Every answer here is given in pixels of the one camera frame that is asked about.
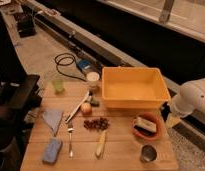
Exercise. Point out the metal cup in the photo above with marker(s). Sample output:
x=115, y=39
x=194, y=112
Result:
x=148, y=153

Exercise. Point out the blue box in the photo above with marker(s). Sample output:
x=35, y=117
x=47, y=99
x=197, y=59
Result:
x=84, y=66

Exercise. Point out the small yellow apple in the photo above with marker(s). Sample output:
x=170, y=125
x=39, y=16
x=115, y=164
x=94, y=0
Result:
x=86, y=108

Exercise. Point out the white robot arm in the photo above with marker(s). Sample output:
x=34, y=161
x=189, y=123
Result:
x=190, y=97

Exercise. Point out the blue sponge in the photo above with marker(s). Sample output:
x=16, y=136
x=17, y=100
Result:
x=51, y=151

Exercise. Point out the yellow plastic bin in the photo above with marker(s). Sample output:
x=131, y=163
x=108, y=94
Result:
x=133, y=87

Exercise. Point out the black box on floor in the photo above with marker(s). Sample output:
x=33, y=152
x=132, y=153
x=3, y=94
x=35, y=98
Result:
x=25, y=25

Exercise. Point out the silver fork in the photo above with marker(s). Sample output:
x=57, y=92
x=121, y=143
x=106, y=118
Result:
x=70, y=131

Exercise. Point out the white handled knife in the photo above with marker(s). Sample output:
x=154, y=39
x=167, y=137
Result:
x=72, y=114

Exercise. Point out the white and black object in bowl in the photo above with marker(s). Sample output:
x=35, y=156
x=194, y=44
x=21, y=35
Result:
x=144, y=124

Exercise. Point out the small green object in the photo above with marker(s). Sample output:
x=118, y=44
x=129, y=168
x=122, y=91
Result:
x=94, y=102

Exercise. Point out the green plastic cup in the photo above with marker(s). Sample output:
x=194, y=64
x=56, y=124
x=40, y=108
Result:
x=57, y=84

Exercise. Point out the orange bowl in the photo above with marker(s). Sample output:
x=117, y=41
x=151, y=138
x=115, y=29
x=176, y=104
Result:
x=145, y=134

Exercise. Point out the blue folded cloth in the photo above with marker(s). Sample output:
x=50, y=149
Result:
x=53, y=117

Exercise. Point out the white paper cup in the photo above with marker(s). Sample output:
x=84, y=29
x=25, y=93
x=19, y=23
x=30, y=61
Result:
x=93, y=79

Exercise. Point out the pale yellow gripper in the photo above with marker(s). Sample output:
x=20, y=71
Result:
x=172, y=121

